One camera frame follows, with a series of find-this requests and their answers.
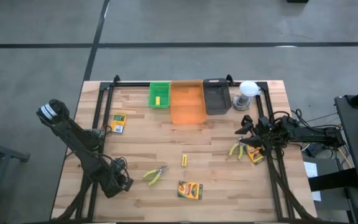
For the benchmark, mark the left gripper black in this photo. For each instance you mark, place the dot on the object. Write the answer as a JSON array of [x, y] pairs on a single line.
[[123, 184]]

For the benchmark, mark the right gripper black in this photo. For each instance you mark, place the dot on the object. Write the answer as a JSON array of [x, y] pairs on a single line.
[[266, 135]]

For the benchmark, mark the yellow green crayon box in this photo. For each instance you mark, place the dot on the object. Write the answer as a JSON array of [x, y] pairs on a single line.
[[118, 122], [190, 190], [255, 154]]

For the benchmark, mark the yellow eraser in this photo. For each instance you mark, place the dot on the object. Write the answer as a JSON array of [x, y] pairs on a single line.
[[184, 160], [157, 100]]

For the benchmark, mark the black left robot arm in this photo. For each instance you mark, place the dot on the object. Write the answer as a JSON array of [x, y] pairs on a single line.
[[82, 146]]

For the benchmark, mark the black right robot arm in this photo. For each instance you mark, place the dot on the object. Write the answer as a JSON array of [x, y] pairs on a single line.
[[315, 135]]

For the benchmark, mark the white mushroom-shaped lamp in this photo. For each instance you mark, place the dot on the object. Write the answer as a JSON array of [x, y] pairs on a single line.
[[248, 88]]

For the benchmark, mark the dark grey plastic bin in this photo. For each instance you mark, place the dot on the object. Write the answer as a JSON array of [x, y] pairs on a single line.
[[217, 98]]

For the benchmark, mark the blue small device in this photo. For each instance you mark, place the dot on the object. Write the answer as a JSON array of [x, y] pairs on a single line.
[[315, 151]]

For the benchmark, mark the orange translucent bin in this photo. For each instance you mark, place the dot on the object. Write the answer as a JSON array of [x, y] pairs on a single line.
[[187, 105]]

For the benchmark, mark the white paper sheet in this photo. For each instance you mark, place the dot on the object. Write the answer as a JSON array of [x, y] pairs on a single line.
[[311, 169]]

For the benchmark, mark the black flat bar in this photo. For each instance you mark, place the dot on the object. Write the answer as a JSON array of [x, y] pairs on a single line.
[[334, 180]]

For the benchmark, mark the green plastic basket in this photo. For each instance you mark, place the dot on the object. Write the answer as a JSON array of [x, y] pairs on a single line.
[[163, 90]]

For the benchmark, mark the black box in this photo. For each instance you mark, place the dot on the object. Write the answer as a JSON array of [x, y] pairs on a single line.
[[297, 1]]

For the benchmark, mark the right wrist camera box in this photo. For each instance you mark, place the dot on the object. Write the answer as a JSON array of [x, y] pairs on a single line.
[[263, 122]]

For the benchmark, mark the black aluminium rig frame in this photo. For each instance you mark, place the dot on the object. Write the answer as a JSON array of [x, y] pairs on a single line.
[[129, 84]]

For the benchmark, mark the dark metal furniture frame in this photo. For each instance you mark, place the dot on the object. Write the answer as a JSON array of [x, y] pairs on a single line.
[[8, 152]]

